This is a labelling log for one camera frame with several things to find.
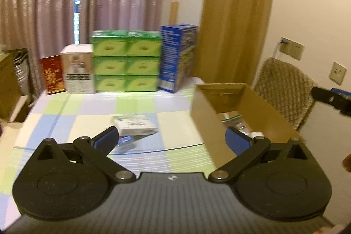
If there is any clear blue floss box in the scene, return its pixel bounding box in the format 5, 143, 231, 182
115, 136, 136, 153

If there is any white rectangular medicine box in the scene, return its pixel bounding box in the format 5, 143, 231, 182
112, 115, 157, 137

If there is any quilted chair back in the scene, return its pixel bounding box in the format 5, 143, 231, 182
254, 57, 317, 130

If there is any open cardboard box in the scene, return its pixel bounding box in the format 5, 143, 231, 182
190, 83, 303, 168

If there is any checkered tablecloth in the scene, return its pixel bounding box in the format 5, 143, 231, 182
1, 78, 215, 228

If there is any white photo product box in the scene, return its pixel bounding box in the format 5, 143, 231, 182
61, 44, 95, 94

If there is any green tissue pack stack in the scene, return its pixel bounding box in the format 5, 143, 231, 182
90, 30, 162, 92

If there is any red gift bag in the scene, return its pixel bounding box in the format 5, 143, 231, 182
39, 55, 65, 95

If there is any striped shopping bag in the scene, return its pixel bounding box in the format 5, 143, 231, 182
12, 49, 32, 98

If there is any blue milk carton box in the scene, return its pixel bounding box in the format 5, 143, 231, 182
159, 24, 198, 93

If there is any brown curtain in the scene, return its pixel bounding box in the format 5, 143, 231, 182
194, 0, 272, 84

